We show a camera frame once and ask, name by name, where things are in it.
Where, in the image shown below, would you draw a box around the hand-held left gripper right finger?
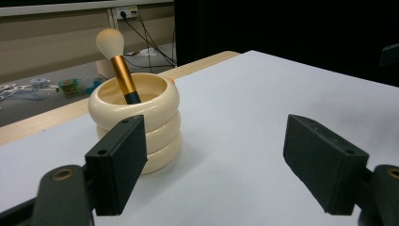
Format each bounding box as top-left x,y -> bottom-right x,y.
282,114 -> 370,216

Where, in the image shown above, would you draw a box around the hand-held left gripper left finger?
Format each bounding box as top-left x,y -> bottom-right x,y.
84,114 -> 149,217

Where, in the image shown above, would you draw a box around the cream ringed holder cup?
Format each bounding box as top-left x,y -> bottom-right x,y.
88,73 -> 183,175

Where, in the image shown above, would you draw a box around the black gold makeup brush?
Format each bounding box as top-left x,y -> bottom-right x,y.
95,27 -> 142,105

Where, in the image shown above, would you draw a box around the small blue item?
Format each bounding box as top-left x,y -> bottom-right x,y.
85,78 -> 104,95

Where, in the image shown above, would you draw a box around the small green item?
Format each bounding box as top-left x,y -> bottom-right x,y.
58,78 -> 80,95

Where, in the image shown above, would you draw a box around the white tape roll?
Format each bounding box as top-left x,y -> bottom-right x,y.
30,77 -> 51,89

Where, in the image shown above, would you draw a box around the white paper scrap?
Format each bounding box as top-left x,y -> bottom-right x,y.
137,46 -> 158,57

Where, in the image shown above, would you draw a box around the dark stand part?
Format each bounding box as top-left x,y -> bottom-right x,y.
379,42 -> 399,67

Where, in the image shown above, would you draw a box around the beige desk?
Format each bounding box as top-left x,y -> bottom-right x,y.
0,0 -> 175,85

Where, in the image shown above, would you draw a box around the tangle of white cables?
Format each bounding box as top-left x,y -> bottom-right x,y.
0,83 -> 60,102

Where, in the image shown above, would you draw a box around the black cables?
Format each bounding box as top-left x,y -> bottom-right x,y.
120,10 -> 178,73

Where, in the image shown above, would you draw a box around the white wall socket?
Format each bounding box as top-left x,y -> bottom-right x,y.
116,5 -> 139,20

